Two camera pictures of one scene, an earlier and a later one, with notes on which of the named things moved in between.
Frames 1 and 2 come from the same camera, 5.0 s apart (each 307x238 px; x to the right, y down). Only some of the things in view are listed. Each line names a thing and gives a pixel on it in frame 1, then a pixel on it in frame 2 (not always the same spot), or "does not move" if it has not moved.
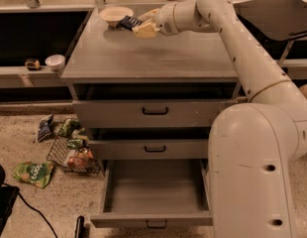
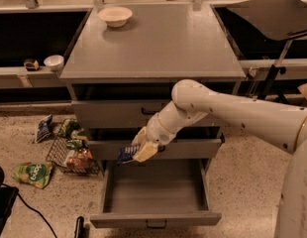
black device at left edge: [5, 197] does not move
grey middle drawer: [149, 149] does not move
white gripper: [165, 20] -> [158, 130]
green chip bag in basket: [68, 127] does not move
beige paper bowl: [114, 14] does not move
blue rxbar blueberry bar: [128, 23] -> [128, 153]
